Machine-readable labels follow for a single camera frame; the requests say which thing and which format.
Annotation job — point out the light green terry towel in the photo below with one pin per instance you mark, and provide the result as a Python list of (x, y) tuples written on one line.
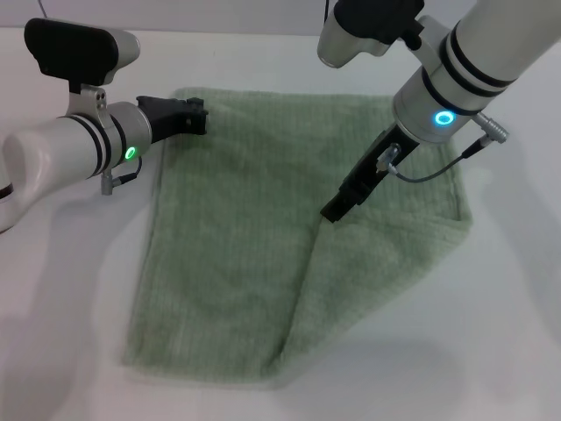
[(228, 245)]

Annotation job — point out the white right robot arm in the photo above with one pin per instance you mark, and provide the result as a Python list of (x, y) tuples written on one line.
[(473, 57)]

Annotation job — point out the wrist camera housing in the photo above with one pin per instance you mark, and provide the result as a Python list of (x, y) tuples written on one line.
[(74, 52), (364, 30)]

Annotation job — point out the left wrist camera housing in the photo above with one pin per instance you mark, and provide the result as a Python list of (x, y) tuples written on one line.
[(74, 52)]

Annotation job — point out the right wrist camera housing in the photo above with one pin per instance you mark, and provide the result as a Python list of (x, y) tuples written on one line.
[(364, 30)]

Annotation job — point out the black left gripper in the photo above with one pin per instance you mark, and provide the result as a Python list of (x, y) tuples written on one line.
[(164, 118)]

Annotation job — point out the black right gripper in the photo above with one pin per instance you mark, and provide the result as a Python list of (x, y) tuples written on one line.
[(372, 166)]

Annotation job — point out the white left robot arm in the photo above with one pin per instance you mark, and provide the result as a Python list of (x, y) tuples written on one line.
[(52, 149)]

